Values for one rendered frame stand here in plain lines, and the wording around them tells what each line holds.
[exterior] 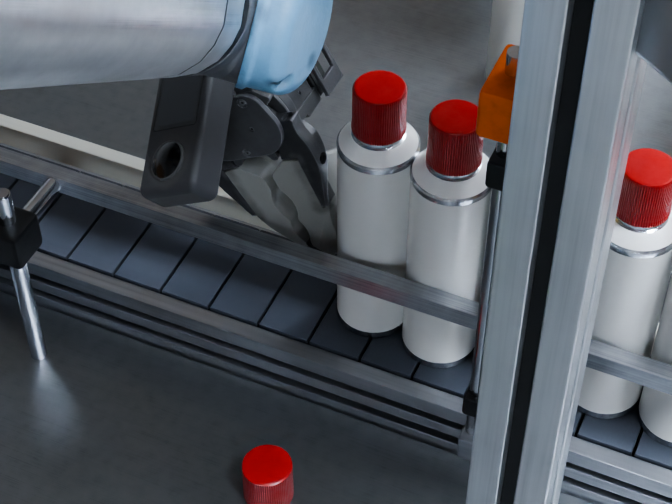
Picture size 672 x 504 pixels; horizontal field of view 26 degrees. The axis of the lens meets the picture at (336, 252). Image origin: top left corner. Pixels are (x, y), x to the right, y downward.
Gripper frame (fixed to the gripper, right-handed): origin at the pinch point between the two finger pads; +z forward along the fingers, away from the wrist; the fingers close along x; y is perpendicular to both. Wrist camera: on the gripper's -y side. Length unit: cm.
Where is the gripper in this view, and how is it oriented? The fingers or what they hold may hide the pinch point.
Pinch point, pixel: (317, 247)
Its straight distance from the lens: 98.5
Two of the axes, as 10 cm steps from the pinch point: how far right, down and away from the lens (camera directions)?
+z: 4.6, 7.4, 5.0
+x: -7.9, 0.8, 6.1
